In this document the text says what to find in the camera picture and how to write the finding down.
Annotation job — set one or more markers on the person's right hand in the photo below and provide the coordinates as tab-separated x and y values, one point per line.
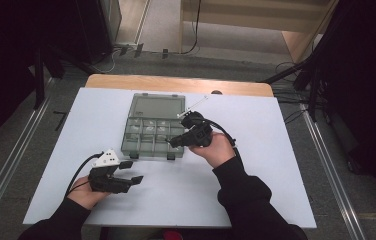
219	150

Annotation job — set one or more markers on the clear grey compartment box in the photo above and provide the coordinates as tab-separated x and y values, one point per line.
152	133

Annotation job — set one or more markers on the red object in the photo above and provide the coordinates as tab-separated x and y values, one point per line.
172	235

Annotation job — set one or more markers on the metal floor rail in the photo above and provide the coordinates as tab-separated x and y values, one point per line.
332	173
9	166

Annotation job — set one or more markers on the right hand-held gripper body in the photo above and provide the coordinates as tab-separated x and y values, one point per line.
199	133

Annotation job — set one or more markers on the light wooden platform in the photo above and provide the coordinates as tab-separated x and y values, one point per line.
259	16

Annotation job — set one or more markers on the black metal stand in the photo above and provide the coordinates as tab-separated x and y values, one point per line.
39	80
312	83

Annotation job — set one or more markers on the black curtain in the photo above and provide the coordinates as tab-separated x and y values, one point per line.
366	83
2	66

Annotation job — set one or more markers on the dark cabinet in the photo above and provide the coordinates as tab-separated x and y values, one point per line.
96	30

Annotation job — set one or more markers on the person's left hand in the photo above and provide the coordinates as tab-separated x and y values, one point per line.
84	198

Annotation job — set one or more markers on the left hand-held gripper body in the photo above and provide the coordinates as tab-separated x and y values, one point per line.
106	181

